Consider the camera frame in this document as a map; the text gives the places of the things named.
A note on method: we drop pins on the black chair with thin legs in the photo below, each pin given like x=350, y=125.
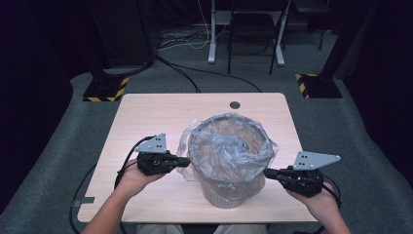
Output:
x=311, y=13

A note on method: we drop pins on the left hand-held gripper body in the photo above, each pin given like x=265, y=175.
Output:
x=154, y=161

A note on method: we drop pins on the person's right hand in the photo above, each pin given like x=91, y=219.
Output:
x=319, y=203

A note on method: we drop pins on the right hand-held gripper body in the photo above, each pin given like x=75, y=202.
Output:
x=303, y=180

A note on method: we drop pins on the grey tape strip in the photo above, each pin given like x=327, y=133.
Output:
x=85, y=200

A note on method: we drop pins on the white desk leg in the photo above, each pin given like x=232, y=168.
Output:
x=212, y=32
x=280, y=48

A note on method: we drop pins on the grey ribbed plastic waste bin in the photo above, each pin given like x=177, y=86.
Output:
x=227, y=191

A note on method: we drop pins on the clear plastic bag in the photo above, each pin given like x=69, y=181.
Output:
x=227, y=149

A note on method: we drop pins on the person's left hand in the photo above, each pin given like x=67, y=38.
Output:
x=136, y=183

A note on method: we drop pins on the black folding chair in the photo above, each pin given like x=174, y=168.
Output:
x=253, y=26

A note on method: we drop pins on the person's light trousers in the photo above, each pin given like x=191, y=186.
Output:
x=156, y=229

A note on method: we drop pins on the striped black stand base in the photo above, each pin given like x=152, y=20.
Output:
x=319, y=86
x=105, y=89

